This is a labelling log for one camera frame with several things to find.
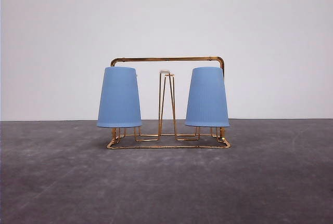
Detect blue ribbed plastic cup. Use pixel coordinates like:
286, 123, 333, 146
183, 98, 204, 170
97, 67, 142, 128
185, 67, 229, 127

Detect gold wire cup rack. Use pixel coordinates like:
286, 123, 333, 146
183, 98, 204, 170
106, 57, 231, 149

